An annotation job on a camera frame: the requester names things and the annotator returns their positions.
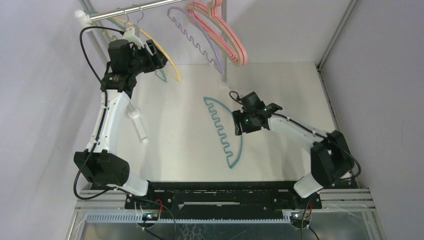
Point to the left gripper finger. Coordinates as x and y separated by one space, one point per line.
155 53
155 64

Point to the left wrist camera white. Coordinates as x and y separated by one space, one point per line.
132 35

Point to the aluminium frame post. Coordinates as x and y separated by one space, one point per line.
84 17
351 7

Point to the left aluminium frame post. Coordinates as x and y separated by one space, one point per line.
84 17

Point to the left rack foot white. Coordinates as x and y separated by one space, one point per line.
135 116

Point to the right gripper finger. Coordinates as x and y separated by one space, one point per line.
239 117
239 129

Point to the beige plastic hanger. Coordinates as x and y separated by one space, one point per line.
222 26

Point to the yellow wire hanger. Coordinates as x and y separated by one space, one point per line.
176 70

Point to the right rack foot white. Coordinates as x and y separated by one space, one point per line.
225 85

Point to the rack foot white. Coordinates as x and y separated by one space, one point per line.
225 85
135 116

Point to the silver clothes rack rail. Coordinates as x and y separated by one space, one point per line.
131 9

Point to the left circuit board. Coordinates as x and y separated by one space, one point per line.
150 217

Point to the right aluminium frame post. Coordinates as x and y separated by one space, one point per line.
351 7

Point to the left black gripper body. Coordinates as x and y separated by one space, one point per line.
141 60

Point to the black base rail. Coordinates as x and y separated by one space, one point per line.
243 200

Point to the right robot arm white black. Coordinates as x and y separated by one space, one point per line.
330 156

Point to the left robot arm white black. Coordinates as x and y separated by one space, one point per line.
100 163

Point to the circuit board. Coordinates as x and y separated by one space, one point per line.
150 217
297 218

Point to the blue wire hanger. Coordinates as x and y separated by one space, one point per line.
220 130

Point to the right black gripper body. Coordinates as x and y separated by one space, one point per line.
237 122

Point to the right circuit board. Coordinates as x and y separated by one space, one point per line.
297 218

